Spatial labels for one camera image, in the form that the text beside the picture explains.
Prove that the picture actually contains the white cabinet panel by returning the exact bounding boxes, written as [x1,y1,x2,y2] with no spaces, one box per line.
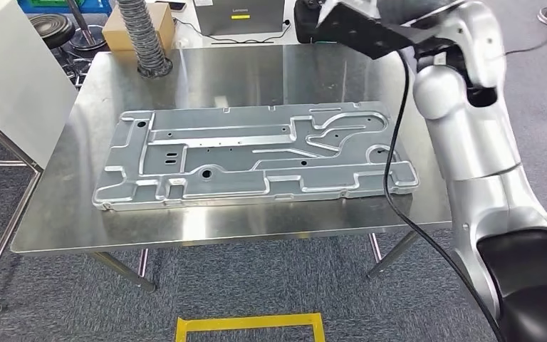
[0,0,80,172]

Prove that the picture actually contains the chrome stool base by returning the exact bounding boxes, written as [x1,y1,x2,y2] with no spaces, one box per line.
[65,0,110,52]

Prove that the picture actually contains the steel side table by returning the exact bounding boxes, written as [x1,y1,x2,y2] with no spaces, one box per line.
[0,103,44,316]

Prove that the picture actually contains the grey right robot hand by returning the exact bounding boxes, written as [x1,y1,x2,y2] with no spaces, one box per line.
[379,0,444,29]

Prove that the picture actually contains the black camera cable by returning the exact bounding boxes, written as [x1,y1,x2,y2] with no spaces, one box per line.
[382,49,506,342]

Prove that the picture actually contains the brown cardboard box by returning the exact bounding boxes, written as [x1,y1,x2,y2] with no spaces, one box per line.
[101,2,177,52]

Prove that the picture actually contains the white desk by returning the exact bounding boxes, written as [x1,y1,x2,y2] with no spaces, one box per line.
[173,0,303,48]

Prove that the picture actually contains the grey stamped metal panel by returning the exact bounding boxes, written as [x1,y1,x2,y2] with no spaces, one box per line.
[91,100,420,212]

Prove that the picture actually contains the black phone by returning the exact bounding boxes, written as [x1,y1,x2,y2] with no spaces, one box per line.
[154,0,187,12]

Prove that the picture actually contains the ribbed grey duct hose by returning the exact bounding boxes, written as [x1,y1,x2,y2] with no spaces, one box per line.
[115,0,174,79]

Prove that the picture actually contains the steel workbench table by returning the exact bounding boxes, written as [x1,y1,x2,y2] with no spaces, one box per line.
[10,42,454,294]

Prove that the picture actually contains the black laptop cable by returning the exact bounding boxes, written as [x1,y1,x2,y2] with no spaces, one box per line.
[173,18,294,46]

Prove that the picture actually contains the black round stool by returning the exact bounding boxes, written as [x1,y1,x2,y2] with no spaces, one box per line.
[28,13,88,88]

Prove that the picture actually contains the grey laptop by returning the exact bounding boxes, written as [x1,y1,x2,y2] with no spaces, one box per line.
[193,0,287,37]

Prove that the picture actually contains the blue plastic crate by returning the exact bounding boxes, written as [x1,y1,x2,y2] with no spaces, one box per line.
[16,0,114,15]

